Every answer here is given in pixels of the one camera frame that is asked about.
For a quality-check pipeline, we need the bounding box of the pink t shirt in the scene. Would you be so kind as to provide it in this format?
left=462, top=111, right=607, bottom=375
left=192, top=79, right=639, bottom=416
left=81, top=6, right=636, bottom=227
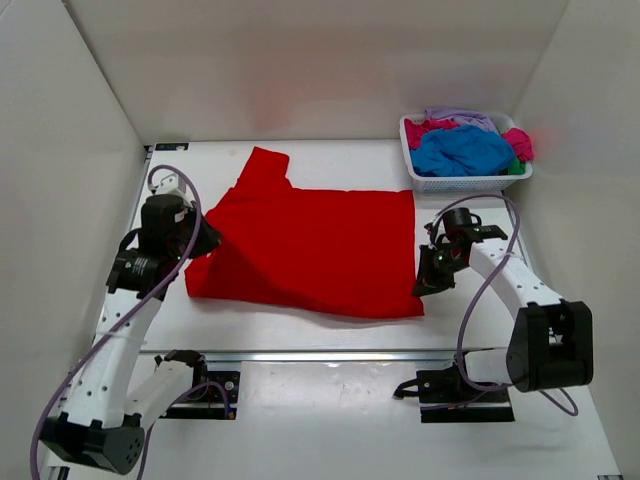
left=401, top=116, right=534, bottom=162

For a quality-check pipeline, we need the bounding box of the purple cable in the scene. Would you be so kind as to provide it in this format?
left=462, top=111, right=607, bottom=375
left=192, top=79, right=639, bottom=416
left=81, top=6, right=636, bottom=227
left=420, top=194, right=580, bottom=417
left=29, top=164, right=236, bottom=480

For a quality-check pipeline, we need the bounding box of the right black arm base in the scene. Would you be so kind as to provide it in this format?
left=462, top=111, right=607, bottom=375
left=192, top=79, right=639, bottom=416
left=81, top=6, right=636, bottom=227
left=392, top=350, right=515, bottom=424

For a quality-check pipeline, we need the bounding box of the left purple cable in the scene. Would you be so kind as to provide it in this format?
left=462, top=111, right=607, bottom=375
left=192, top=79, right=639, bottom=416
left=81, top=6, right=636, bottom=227
left=29, top=164, right=236, bottom=480

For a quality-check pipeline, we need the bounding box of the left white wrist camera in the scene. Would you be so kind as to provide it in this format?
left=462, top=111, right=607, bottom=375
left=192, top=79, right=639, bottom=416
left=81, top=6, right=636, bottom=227
left=148, top=173, right=188, bottom=201

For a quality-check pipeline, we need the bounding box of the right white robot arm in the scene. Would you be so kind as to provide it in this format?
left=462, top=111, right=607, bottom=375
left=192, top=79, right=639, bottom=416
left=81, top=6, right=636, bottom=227
left=412, top=208, right=594, bottom=401

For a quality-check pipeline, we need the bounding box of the green t shirt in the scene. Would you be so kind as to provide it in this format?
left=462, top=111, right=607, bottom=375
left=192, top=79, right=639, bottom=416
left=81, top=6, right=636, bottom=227
left=506, top=158, right=526, bottom=176

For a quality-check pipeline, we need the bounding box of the white plastic laundry basket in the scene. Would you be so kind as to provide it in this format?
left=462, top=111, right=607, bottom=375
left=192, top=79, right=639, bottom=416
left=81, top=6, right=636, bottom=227
left=399, top=113, right=533, bottom=193

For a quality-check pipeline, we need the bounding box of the red t shirt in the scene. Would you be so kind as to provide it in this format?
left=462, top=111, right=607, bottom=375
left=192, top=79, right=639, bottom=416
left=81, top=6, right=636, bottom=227
left=185, top=147, right=424, bottom=320

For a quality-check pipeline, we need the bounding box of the blue t shirt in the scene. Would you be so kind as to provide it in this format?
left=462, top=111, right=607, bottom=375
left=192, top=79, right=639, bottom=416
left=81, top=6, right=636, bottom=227
left=410, top=125, right=516, bottom=177

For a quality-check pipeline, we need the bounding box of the lavender t shirt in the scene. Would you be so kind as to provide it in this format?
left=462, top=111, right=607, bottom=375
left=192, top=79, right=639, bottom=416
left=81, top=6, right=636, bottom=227
left=425, top=107, right=499, bottom=134

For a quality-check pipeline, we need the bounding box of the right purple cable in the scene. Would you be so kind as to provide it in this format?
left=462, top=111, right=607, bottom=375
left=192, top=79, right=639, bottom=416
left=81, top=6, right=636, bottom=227
left=420, top=194, right=580, bottom=417

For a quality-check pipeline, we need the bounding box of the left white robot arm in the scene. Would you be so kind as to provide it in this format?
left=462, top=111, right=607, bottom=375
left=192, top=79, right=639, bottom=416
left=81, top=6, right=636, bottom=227
left=30, top=193, right=221, bottom=475

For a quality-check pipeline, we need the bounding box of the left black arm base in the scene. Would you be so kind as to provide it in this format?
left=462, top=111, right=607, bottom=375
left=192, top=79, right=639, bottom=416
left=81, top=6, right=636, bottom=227
left=154, top=350, right=241, bottom=421

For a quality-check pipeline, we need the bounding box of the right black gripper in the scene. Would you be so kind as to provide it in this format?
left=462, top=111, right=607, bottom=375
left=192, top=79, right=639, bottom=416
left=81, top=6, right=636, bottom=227
left=412, top=244, right=467, bottom=298

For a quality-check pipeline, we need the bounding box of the small dark label sticker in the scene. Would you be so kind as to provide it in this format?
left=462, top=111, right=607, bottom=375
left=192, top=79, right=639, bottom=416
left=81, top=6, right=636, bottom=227
left=154, top=142, right=189, bottom=151

